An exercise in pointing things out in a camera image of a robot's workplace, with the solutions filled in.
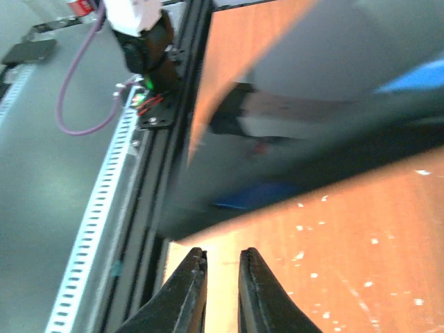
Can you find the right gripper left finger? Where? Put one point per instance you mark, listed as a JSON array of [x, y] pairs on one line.
[[179, 306]]

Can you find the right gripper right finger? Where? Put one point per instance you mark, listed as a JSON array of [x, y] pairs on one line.
[[263, 304]]

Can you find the blue-edged black smartphone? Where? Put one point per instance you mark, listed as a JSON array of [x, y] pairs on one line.
[[351, 87]]

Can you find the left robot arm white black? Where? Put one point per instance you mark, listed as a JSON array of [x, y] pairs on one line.
[[144, 31]]

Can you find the small green circuit board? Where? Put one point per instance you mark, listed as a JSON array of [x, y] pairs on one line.
[[142, 103]]

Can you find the light blue cable duct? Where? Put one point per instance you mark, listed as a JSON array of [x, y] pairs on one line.
[[92, 227]]

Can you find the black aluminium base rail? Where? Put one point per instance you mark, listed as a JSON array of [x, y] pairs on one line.
[[164, 136]]

